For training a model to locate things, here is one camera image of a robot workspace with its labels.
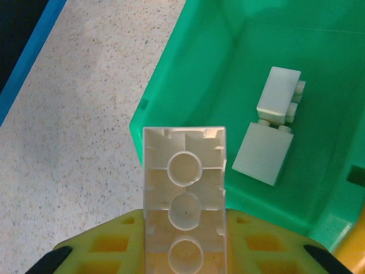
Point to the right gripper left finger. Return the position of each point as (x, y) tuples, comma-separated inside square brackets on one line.
[(85, 254)]

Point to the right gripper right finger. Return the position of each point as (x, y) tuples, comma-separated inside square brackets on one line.
[(285, 257)]

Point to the small white lego brick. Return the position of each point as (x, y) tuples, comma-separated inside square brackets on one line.
[(262, 154), (276, 91)]

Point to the long white lego brick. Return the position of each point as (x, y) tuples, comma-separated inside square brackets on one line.
[(185, 199)]

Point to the yellow plastic bin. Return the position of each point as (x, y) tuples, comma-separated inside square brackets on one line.
[(353, 257)]

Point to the green plastic bin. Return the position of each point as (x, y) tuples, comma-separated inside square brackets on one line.
[(216, 85)]

